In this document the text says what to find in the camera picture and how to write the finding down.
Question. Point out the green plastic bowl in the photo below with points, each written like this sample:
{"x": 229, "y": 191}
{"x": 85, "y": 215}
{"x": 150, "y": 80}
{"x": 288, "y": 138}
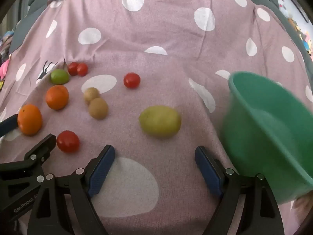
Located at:
{"x": 269, "y": 139}

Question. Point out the pink toy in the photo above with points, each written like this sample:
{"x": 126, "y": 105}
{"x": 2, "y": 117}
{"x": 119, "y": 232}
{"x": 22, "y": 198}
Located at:
{"x": 5, "y": 68}

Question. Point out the pink polka dot blanket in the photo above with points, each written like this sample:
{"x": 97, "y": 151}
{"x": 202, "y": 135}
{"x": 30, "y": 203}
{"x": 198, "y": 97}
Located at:
{"x": 159, "y": 41}

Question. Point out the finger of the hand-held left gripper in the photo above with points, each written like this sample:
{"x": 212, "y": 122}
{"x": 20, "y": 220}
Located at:
{"x": 41, "y": 149}
{"x": 8, "y": 125}

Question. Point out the large red tomato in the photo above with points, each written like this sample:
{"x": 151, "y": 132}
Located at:
{"x": 68, "y": 141}

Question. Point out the small red cherry tomato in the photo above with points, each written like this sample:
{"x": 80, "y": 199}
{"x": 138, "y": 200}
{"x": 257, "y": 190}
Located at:
{"x": 72, "y": 68}
{"x": 82, "y": 69}

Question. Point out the yellow toy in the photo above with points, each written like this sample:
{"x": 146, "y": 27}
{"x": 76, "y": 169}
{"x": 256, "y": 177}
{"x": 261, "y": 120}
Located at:
{"x": 1, "y": 84}

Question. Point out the brown kiwi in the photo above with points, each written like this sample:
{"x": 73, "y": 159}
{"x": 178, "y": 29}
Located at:
{"x": 91, "y": 95}
{"x": 98, "y": 108}

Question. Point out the yellow-green lemon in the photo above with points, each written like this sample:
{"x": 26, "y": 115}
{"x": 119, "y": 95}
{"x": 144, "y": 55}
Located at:
{"x": 160, "y": 121}

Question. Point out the colourful printed cloth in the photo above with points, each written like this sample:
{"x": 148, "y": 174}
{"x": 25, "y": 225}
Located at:
{"x": 299, "y": 33}

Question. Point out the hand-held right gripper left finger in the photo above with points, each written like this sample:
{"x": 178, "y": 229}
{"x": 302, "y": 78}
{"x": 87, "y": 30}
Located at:
{"x": 101, "y": 170}

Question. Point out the orange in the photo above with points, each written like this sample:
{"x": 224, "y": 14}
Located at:
{"x": 57, "y": 97}
{"x": 29, "y": 119}

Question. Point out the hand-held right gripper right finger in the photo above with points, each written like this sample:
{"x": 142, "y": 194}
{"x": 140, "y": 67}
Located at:
{"x": 207, "y": 170}

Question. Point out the green lime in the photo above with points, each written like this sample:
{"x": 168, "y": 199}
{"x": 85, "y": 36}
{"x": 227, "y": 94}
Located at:
{"x": 60, "y": 76}

